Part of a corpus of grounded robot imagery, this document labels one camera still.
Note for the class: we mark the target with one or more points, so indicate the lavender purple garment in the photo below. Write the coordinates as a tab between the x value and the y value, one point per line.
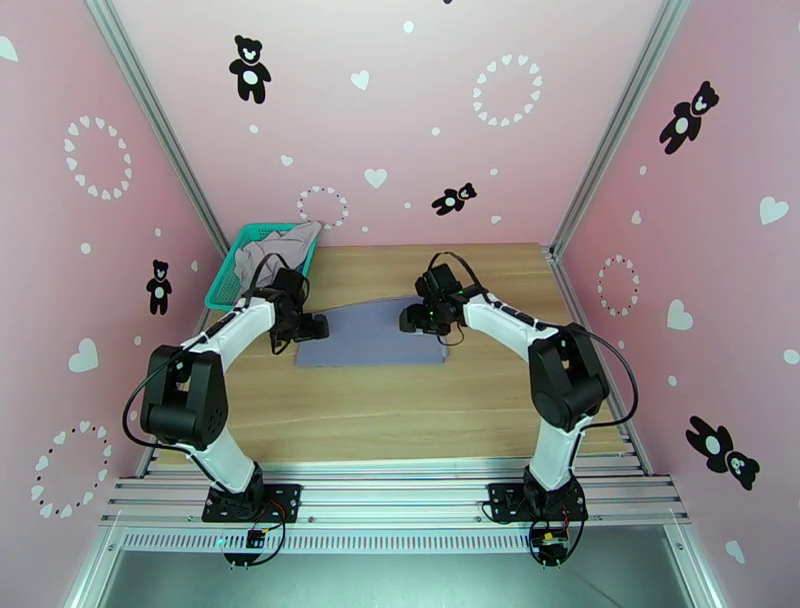
369	340

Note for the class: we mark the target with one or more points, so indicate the pale mauve ribbed garment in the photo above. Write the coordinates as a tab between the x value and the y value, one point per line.
294	247

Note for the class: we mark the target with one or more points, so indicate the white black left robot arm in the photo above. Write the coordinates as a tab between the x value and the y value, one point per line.
244	325

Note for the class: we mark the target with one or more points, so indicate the teal plastic mesh basket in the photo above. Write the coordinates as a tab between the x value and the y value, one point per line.
219	294

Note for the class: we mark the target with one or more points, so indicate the small black circuit board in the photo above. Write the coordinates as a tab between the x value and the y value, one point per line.
256	539

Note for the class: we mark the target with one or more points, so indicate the perforated metal strip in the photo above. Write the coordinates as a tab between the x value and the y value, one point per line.
400	542

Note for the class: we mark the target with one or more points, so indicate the circuit board with yellow connector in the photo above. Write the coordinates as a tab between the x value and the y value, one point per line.
550	542

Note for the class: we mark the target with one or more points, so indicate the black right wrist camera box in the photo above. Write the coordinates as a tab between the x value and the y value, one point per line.
441	279

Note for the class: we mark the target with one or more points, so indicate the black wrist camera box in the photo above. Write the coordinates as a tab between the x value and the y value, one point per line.
291	282
441	279

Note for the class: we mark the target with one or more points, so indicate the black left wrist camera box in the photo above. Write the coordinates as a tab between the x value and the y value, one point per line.
291	282

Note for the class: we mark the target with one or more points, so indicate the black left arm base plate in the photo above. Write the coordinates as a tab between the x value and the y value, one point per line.
284	500

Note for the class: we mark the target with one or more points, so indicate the aluminium mounting rail bed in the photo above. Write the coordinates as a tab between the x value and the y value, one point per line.
400	500

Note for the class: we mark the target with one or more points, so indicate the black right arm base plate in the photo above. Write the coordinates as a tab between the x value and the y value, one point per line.
503	500

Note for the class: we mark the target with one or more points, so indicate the aluminium corner post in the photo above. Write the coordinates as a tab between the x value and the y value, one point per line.
156	125
619	125

